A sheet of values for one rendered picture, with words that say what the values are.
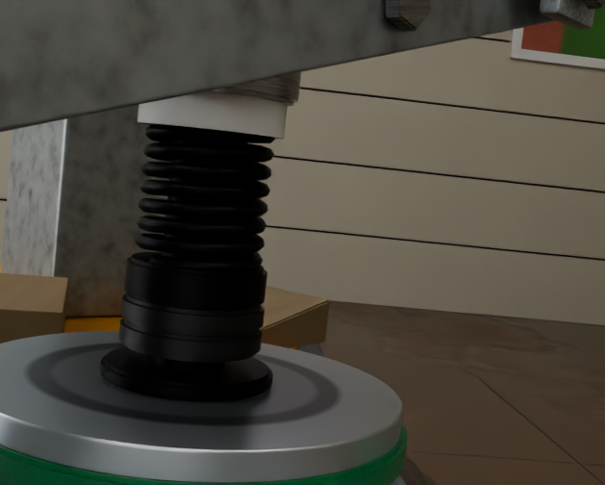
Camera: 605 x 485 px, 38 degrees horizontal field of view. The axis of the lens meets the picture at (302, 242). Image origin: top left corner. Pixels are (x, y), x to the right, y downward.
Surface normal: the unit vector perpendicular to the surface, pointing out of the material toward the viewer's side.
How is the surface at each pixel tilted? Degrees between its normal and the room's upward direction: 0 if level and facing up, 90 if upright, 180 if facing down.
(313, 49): 90
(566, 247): 90
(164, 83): 90
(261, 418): 0
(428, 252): 90
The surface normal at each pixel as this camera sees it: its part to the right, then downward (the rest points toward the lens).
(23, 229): -0.81, -0.04
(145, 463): 0.00, 0.09
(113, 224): 0.58, 0.14
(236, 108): 0.36, 0.12
